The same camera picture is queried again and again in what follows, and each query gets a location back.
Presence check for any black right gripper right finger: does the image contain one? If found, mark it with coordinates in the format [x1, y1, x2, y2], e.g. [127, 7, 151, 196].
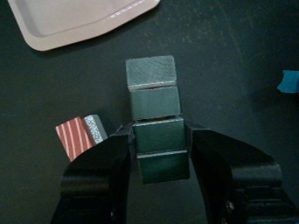
[186, 123, 299, 224]

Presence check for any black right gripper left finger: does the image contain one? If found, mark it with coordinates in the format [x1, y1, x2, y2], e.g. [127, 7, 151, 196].
[51, 122, 138, 224]

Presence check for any green wooden sushi roll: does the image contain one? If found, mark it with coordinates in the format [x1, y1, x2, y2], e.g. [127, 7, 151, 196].
[126, 54, 193, 186]

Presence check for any red white striped sushi piece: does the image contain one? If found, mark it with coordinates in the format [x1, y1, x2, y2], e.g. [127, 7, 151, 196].
[55, 114, 110, 163]

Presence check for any pale pink rectangular plate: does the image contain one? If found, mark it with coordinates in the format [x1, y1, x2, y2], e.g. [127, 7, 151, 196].
[6, 0, 162, 53]

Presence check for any blue tape piece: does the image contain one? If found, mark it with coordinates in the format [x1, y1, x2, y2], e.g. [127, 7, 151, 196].
[277, 69, 299, 95]

